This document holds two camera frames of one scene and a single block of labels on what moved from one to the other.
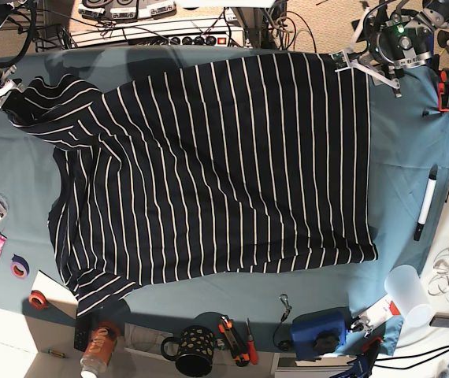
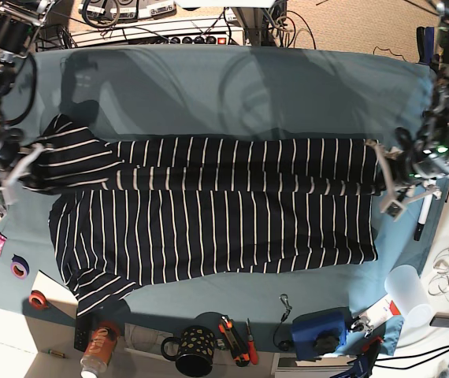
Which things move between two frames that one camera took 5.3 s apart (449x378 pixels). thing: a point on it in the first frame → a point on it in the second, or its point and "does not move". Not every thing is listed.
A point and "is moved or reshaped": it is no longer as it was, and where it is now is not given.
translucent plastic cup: [404, 283] does not move
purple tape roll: [19, 267] does not move
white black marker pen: [427, 202] does not move
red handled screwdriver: [251, 345] does not move
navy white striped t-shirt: [254, 165] is moved or reshaped
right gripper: [344, 59] → [402, 189]
